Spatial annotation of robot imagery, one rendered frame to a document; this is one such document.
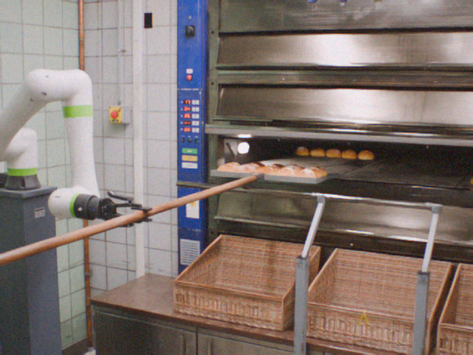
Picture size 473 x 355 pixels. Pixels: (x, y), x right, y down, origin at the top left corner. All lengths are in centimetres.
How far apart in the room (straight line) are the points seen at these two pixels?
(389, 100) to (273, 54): 61
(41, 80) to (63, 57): 140
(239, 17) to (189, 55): 33
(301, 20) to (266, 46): 22
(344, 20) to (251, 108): 63
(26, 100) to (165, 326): 127
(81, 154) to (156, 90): 115
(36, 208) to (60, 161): 102
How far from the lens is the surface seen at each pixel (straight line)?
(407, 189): 301
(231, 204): 333
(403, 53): 298
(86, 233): 193
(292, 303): 288
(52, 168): 366
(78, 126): 243
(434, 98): 297
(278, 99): 318
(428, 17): 299
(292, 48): 315
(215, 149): 334
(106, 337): 328
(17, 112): 242
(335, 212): 312
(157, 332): 308
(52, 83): 234
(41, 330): 286
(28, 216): 269
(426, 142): 282
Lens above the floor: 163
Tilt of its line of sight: 8 degrees down
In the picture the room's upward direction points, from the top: straight up
